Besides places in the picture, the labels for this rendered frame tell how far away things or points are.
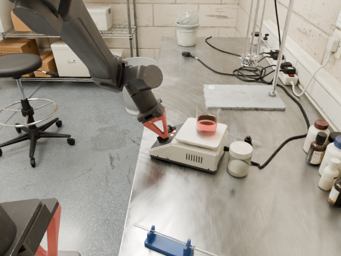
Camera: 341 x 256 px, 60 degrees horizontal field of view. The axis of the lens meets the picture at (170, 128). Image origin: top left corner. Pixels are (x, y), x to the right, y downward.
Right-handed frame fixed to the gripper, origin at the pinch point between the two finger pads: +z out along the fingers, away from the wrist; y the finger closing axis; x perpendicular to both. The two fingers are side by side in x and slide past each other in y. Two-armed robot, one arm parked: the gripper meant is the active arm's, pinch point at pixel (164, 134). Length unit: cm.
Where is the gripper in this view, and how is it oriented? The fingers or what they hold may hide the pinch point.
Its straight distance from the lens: 83.8
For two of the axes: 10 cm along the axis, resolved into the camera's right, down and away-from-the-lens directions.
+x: -8.8, 4.3, 2.0
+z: 4.7, 8.3, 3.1
